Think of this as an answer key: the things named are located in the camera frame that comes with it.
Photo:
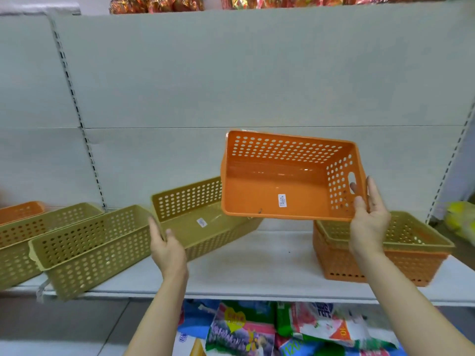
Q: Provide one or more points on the person's left forearm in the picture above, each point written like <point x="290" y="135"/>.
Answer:
<point x="159" y="315"/>

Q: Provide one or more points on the green perforated basket with sticker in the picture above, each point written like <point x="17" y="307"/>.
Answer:
<point x="207" y="233"/>

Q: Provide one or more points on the person's right hand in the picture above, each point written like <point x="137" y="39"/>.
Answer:
<point x="369" y="229"/>

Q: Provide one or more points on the yellow green plastic bag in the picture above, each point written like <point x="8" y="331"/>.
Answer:
<point x="460" y="218"/>

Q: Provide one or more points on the person's right forearm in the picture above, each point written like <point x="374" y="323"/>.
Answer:
<point x="404" y="304"/>

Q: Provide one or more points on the person's left thumb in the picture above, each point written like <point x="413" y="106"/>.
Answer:
<point x="171" y="238"/>

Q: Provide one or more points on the person's right thumb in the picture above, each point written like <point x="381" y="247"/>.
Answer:
<point x="360" y="205"/>

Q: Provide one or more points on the white red green printed bag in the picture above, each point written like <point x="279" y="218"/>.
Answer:
<point x="326" y="322"/>

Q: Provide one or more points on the slotted white shelf upright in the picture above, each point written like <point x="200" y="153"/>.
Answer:
<point x="451" y="163"/>
<point x="76" y="107"/>

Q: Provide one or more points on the blue printed bag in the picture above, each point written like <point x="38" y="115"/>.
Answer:
<point x="195" y="317"/>

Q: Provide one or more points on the white metal shelf board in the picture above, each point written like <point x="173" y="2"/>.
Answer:
<point x="259" y="266"/>

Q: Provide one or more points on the person's left hand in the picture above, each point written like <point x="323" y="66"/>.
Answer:
<point x="169" y="255"/>

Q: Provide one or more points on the orange perforated plastic basket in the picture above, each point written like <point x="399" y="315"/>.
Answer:
<point x="18" y="211"/>
<point x="274" y="181"/>
<point x="334" y="263"/>

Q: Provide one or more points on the purple green printed bag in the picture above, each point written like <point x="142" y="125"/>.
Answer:
<point x="237" y="329"/>

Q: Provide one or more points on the green perforated plastic basket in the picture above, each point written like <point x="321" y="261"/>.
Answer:
<point x="412" y="233"/>
<point x="22" y="237"/>
<point x="92" y="248"/>

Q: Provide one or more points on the row of red gold packets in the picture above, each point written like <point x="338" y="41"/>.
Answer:
<point x="156" y="4"/>

